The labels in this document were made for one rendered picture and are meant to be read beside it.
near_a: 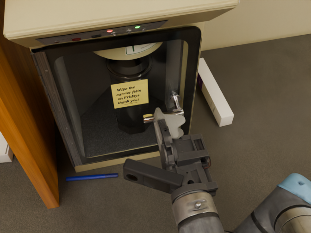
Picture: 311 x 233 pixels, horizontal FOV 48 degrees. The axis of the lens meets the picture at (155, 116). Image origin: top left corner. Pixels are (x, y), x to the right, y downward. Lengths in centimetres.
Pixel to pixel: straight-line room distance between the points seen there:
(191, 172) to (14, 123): 33
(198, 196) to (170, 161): 9
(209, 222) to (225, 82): 68
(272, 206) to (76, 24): 42
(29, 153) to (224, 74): 73
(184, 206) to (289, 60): 85
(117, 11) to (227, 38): 89
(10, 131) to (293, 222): 50
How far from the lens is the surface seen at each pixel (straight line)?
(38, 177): 82
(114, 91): 73
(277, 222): 60
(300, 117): 117
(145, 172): 64
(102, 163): 97
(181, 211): 61
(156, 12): 49
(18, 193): 101
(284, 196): 62
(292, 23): 144
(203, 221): 60
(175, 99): 77
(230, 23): 130
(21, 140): 70
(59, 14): 50
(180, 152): 66
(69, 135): 83
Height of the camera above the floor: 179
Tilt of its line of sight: 52 degrees down
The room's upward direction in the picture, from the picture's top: straight up
